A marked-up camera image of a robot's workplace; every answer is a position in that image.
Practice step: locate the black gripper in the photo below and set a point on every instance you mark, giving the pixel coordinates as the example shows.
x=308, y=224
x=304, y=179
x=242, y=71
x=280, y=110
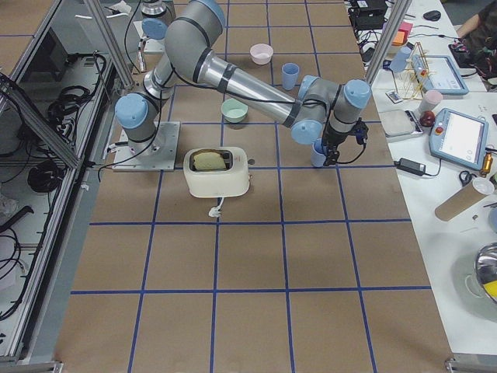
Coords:
x=334, y=141

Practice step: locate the blue plastic cup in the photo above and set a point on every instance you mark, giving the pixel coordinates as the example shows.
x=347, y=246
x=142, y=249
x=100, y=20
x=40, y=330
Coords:
x=290, y=72
x=318, y=154

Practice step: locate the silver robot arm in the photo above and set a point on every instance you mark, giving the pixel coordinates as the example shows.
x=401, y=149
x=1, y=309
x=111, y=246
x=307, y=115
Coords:
x=323, y=111
x=156, y=16

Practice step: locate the grey kitchen scale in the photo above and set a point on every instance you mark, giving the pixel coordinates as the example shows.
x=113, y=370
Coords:
x=400, y=125

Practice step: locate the black power adapter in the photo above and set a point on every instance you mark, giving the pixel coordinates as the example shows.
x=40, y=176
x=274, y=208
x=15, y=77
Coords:
x=409, y=166

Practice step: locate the red apple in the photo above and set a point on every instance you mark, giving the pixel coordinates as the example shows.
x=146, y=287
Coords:
x=427, y=119

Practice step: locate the green plastic bowl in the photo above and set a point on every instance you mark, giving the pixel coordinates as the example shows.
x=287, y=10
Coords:
x=233, y=110

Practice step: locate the pink cup on desk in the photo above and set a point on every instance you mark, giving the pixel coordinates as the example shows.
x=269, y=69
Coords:
x=430, y=100

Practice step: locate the pink plastic bowl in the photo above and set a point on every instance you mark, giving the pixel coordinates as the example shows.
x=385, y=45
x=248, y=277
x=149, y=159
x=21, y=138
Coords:
x=261, y=54

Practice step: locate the blue teach pendant tablet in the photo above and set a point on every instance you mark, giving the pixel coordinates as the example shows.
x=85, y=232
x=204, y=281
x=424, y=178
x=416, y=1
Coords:
x=459, y=138

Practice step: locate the white toaster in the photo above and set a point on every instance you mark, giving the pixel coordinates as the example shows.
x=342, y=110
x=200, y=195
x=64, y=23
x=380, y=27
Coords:
x=233, y=181

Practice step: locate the bread slice in toaster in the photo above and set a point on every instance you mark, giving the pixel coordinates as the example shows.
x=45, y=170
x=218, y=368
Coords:
x=207, y=161

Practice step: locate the white toaster plug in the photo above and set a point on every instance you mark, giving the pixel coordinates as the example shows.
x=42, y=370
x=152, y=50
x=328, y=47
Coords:
x=216, y=211

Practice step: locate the cardboard tube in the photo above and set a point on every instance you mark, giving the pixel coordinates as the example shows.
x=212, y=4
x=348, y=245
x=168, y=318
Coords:
x=478, y=189

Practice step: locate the steel pot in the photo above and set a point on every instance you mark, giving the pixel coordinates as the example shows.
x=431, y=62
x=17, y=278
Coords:
x=481, y=282

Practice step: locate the gold wire rack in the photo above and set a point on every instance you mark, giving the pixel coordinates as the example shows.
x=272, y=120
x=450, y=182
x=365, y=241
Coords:
x=406, y=83

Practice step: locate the aluminium frame post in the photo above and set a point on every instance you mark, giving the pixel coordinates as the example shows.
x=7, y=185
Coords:
x=396, y=16

